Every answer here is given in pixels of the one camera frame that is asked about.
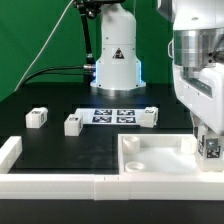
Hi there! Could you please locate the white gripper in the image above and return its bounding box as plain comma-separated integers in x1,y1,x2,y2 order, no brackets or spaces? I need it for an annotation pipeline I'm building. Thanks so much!
173,65,224,149

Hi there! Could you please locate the white square tabletop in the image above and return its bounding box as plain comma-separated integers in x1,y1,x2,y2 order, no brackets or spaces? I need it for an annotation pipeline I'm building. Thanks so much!
118,134,224,174

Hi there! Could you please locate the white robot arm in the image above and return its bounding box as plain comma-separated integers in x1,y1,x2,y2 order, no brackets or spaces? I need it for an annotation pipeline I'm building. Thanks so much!
91,0,224,139

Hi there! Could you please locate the fiducial marker sheet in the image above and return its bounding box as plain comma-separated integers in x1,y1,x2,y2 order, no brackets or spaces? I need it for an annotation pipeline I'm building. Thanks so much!
75,108,144,125

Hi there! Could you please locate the white U-shaped fence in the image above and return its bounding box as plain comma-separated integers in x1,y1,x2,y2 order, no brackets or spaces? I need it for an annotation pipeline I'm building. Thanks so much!
0,136,224,200

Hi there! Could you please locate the black cable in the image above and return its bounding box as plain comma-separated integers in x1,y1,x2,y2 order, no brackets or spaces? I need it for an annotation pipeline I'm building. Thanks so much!
22,64,98,86

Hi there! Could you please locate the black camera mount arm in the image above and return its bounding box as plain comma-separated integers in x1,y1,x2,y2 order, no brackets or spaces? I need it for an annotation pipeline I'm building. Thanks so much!
73,0,125,64

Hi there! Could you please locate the white cable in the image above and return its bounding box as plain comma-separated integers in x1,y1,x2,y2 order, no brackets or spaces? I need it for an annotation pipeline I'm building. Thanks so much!
13,0,75,93

